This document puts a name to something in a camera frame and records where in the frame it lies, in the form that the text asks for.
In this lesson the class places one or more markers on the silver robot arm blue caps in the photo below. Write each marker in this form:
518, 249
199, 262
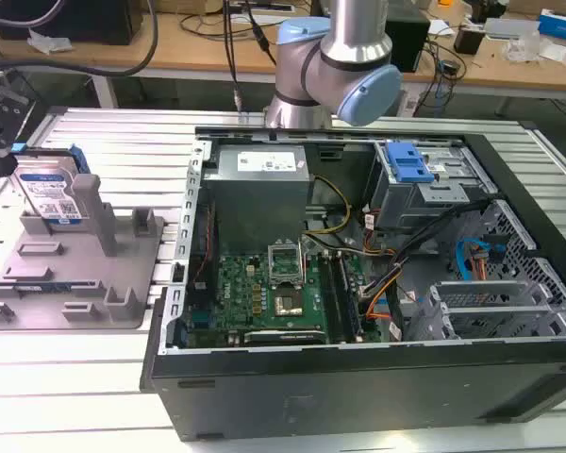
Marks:
354, 42

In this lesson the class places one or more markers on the hard disk in blue carrier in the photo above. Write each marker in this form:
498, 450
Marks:
42, 189

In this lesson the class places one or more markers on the grey disk bay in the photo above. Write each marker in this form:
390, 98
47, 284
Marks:
490, 307

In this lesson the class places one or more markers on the black box on desk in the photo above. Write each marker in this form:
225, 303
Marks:
66, 21

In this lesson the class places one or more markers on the grey parts rack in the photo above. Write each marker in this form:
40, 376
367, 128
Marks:
75, 273

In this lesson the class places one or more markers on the wooden desk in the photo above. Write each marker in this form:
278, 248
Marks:
193, 56

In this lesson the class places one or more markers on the grey power supply unit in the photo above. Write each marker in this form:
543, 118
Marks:
254, 207

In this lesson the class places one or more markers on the green motherboard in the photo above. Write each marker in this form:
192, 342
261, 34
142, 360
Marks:
245, 292

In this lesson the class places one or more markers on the CPU socket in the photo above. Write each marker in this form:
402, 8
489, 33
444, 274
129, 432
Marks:
290, 305

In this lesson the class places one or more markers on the black expansion slot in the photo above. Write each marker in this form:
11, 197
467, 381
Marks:
283, 336

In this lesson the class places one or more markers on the black RAM slot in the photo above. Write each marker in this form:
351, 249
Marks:
329, 297
349, 297

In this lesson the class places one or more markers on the blue drive cage latch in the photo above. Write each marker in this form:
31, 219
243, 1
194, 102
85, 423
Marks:
408, 162

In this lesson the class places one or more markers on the grey drive cage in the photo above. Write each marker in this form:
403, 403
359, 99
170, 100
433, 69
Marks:
405, 203

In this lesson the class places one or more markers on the black desktop computer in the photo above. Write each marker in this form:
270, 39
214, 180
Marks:
408, 40

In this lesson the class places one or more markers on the black open PC case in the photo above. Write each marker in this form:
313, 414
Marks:
339, 396

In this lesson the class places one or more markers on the small black box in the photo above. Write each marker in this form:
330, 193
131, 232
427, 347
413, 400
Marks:
468, 40

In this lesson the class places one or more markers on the blue and white carton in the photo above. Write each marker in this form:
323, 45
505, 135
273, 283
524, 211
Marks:
562, 23

